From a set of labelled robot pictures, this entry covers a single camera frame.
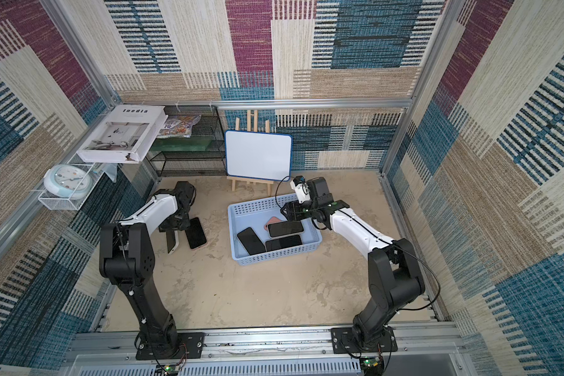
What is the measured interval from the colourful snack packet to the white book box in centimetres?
2

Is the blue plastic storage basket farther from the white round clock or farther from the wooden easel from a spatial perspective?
the white round clock

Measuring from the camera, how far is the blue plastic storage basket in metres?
0.89

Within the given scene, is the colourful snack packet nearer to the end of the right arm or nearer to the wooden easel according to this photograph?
the wooden easel

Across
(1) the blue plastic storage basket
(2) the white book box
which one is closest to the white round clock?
(2) the white book box

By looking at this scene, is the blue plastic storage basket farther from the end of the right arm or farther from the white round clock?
the white round clock

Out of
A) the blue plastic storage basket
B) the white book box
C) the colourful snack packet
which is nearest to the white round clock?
the white book box

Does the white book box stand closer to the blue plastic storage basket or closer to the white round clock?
the white round clock

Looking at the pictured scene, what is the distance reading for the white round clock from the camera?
64 centimetres

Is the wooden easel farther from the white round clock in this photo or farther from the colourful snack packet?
the white round clock

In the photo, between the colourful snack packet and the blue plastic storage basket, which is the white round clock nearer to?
the colourful snack packet

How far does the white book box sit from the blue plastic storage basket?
0.40 metres

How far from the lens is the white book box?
715 millimetres

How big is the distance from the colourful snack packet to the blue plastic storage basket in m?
0.34

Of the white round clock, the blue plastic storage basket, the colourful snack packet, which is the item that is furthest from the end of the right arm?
the white round clock
